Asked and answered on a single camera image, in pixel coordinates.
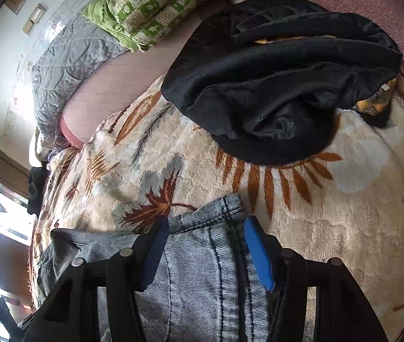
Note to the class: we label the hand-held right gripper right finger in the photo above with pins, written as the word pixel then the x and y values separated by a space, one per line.
pixel 258 256

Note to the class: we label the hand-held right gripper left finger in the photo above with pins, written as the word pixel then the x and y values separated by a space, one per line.
pixel 153 256

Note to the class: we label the grey denim pants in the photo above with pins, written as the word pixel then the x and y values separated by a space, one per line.
pixel 194 274

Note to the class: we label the leaf-print fleece blanket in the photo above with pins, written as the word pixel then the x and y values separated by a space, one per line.
pixel 330 213

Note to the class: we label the black cloth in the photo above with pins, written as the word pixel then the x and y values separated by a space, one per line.
pixel 36 192

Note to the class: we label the pink bed sheet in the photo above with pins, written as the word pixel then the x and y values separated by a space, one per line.
pixel 116 89

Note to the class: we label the black garment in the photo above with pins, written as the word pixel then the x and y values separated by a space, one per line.
pixel 276 78

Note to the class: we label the brown patterned cloth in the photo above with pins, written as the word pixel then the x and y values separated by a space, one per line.
pixel 376 101

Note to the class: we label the grey quilted blanket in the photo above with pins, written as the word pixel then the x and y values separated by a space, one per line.
pixel 70 64

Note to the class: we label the green printed quilt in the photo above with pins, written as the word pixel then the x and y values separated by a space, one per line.
pixel 152 10

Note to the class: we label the beige wall switch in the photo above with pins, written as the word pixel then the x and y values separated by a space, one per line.
pixel 38 13

